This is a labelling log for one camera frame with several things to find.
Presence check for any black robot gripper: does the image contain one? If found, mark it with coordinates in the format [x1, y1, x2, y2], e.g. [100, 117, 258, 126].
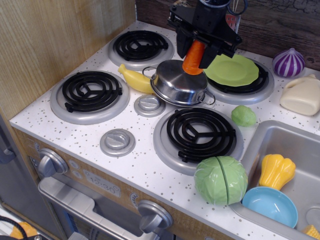
[167, 0, 242, 69]

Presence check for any orange toy carrot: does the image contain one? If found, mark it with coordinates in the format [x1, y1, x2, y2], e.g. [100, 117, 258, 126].
[182, 40, 205, 76]

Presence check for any green plastic plate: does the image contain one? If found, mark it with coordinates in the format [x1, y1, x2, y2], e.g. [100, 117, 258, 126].
[203, 54, 259, 87]

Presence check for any hanging toy grater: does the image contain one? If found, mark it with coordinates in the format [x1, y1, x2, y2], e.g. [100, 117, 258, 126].
[225, 14, 241, 33]

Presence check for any upturned steel pot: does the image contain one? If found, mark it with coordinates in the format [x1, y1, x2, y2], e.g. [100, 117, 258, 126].
[149, 59, 216, 107]

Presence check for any hanging silver strainer spoon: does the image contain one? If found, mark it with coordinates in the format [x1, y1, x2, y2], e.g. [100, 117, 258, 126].
[173, 0, 191, 8]

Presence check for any back left black burner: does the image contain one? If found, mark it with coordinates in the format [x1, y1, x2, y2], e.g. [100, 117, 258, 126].
[113, 30, 169, 61]

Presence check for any black burner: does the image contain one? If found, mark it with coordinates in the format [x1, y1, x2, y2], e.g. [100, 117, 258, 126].
[166, 107, 237, 163]
[62, 71, 123, 113]
[113, 30, 169, 61]
[207, 63, 269, 94]

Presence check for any yellow toy banana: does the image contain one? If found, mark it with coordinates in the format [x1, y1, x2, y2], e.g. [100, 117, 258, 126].
[118, 64, 154, 94]

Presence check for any back right black burner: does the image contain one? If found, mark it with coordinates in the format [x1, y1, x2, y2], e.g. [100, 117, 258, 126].
[207, 63, 269, 94]

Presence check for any middle grey stove knob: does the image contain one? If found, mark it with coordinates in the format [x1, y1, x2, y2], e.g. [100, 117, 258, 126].
[134, 94, 166, 118]

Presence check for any grey stove knob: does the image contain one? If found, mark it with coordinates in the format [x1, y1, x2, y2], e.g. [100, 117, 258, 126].
[99, 128, 136, 158]
[134, 94, 166, 118]

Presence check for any small green toy lettuce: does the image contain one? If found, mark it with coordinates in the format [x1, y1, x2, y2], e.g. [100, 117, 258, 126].
[231, 105, 257, 127]

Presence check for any front right black burner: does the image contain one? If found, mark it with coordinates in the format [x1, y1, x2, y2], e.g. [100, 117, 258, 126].
[166, 107, 237, 163]

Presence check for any purple toy onion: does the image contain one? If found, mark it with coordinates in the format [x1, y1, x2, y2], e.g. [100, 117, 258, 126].
[272, 48, 305, 78]

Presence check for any cream toy milk jug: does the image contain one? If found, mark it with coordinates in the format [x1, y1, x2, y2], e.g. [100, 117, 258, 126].
[279, 74, 320, 116]

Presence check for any front left black burner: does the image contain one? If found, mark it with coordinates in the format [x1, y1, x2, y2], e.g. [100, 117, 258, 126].
[62, 71, 123, 113]

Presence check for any front grey stove knob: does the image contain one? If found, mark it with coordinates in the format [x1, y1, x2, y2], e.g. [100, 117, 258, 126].
[99, 128, 136, 158]

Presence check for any green toy cabbage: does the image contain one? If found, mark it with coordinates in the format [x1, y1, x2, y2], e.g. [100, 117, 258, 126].
[193, 156, 248, 205]

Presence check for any yellow toy squash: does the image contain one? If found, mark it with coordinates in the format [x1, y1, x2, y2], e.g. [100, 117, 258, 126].
[258, 154, 296, 191]

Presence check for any oven clock display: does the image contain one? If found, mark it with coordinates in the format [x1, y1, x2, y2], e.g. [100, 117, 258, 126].
[83, 169, 121, 198]

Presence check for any light blue bowl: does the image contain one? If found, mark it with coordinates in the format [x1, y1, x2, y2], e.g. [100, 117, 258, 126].
[241, 186, 299, 228]

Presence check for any right silver oven dial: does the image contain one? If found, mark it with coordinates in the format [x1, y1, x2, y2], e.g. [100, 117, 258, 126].
[138, 199, 174, 234]

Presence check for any silver oven dial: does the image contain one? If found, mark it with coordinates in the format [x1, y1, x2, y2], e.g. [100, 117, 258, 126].
[38, 148, 69, 178]
[138, 199, 174, 234]

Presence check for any left silver oven dial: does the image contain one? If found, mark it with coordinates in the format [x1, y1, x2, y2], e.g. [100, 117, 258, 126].
[38, 148, 69, 178]

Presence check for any yellow toy corn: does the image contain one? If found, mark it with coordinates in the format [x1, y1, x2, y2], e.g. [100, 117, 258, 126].
[302, 224, 320, 240]

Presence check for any yellow toy bottom left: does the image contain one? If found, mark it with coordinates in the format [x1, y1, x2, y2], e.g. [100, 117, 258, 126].
[9, 222, 38, 240]

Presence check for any silver oven door handle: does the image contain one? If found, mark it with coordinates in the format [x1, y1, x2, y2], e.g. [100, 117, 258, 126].
[38, 177, 160, 240]

